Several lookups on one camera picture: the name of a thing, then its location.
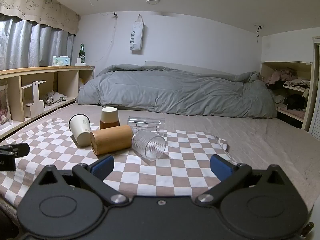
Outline white paper cup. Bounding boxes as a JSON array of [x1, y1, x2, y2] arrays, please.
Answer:
[[69, 114, 92, 148]]

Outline green glass bottle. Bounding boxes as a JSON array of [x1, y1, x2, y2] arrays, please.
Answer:
[[78, 43, 86, 64]]

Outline black clothes pile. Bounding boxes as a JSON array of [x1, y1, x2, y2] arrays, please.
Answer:
[[284, 94, 307, 111]]

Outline clear bag with pink contents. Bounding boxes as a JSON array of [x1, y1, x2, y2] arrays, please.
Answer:
[[0, 84, 13, 126]]

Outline wooden clothes shelf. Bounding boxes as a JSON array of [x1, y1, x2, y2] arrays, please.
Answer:
[[260, 60, 315, 131]]

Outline beige folded clothes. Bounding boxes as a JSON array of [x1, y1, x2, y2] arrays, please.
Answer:
[[284, 78, 311, 89]]

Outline clear ribbed glass cup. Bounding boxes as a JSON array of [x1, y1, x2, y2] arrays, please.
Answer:
[[131, 127, 167, 162]]

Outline grey crumpled cloth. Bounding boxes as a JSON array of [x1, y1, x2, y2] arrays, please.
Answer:
[[45, 92, 68, 105]]

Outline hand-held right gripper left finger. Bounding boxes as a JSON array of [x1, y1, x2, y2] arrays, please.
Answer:
[[37, 155, 129, 207]]

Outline tissue box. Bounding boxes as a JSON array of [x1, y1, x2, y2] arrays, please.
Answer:
[[52, 56, 71, 67]]

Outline white hanging bag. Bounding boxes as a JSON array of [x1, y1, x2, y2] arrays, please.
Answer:
[[129, 14, 145, 55]]

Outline brown and white cup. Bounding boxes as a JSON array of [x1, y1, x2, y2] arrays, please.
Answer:
[[99, 107, 121, 130]]

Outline small wooden rack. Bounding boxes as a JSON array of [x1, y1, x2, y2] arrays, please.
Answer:
[[21, 80, 46, 118]]

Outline white charger cable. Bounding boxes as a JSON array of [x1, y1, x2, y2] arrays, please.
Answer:
[[86, 15, 118, 62]]

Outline wooden bamboo cup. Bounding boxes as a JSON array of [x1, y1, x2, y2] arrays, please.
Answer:
[[90, 124, 134, 156]]

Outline beige printed curtain valance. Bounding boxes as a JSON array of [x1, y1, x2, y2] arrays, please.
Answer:
[[0, 0, 80, 34]]

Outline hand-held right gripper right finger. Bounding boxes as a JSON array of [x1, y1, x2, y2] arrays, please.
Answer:
[[195, 154, 288, 207]]

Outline black wall clip with cord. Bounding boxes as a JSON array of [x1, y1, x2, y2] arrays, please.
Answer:
[[254, 24, 263, 44]]

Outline wooden bedside shelf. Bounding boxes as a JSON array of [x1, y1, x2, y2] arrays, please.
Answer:
[[0, 66, 95, 140]]

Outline grey duvet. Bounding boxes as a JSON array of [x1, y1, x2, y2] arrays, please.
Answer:
[[76, 64, 278, 119]]

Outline clear smooth plastic cup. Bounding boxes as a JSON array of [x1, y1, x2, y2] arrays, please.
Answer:
[[127, 116, 166, 133]]

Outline brown checkered cloth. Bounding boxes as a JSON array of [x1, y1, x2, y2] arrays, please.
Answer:
[[0, 117, 237, 207]]

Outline pink clothes pile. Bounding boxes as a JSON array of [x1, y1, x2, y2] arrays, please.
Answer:
[[264, 68, 298, 85]]

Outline grey curtain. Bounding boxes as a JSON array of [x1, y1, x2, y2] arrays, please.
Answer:
[[0, 14, 75, 71]]

